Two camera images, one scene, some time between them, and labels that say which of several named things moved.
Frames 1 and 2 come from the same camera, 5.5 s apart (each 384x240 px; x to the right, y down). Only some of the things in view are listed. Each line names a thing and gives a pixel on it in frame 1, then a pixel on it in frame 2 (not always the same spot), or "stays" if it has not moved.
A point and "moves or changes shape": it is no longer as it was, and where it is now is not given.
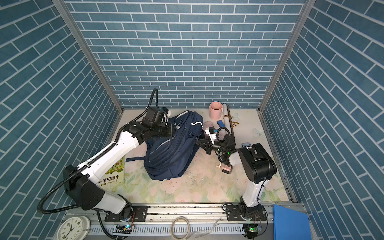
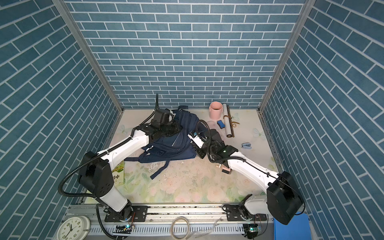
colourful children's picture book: x=113 y=180 stays
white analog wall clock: x=74 y=228 stays
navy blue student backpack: x=167 y=156 moves or changes shape
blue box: x=289 y=224 stays
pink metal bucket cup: x=215 y=110 stays
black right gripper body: x=219 y=148 -> x=205 y=151
